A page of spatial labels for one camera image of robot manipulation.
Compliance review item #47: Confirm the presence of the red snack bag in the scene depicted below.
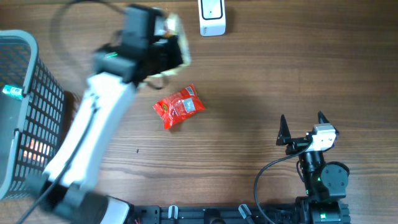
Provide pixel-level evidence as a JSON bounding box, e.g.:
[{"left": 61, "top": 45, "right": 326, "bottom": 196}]
[{"left": 153, "top": 84, "right": 206, "bottom": 129}]

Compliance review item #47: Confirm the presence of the orange tissue pack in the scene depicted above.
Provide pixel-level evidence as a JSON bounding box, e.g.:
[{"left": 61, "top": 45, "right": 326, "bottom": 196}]
[{"left": 21, "top": 138, "right": 53, "bottom": 167}]

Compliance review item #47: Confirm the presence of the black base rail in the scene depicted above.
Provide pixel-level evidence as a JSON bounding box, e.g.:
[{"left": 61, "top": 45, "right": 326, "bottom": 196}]
[{"left": 130, "top": 203, "right": 351, "bottom": 224}]

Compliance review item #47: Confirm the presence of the beige wet wipes pack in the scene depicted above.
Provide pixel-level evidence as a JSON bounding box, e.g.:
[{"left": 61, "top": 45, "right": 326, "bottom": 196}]
[{"left": 149, "top": 13, "right": 191, "bottom": 78}]

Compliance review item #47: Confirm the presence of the white barcode scanner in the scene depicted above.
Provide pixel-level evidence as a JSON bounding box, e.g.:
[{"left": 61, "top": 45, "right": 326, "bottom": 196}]
[{"left": 198, "top": 0, "right": 226, "bottom": 37}]

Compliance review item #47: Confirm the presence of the grey plastic shopping basket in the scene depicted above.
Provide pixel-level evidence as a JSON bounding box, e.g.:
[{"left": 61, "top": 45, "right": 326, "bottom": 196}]
[{"left": 1, "top": 30, "right": 65, "bottom": 200}]

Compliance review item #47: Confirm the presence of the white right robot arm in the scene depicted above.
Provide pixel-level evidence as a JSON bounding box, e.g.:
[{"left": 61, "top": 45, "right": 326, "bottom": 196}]
[{"left": 276, "top": 111, "right": 351, "bottom": 223}]

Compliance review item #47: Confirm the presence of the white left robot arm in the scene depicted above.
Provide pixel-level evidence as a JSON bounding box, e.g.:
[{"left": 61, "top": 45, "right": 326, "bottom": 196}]
[{"left": 27, "top": 4, "right": 190, "bottom": 223}]

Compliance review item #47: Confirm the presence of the teal tissue pack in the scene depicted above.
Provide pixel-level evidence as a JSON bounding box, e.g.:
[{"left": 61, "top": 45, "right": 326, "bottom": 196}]
[{"left": 2, "top": 85, "right": 24, "bottom": 100}]

